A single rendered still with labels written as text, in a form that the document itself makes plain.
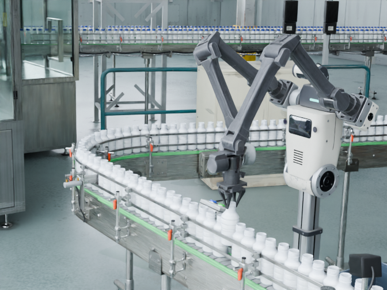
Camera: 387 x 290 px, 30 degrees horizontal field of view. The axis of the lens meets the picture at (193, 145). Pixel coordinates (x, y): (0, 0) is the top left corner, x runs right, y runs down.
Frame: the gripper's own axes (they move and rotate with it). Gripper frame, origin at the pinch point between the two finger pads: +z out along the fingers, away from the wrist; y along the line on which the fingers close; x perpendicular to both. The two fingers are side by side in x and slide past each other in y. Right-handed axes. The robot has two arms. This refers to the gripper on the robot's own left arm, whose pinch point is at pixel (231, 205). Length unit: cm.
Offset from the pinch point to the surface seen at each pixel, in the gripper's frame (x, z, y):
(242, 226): -7.5, 5.8, -0.5
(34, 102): 519, 56, 140
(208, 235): 10.2, 14.7, -2.9
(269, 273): -26.0, 17.1, -2.4
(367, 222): 190, 124, 303
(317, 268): -48.3, 7.2, -2.0
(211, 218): 10.3, 7.9, -1.3
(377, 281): -24, 36, 59
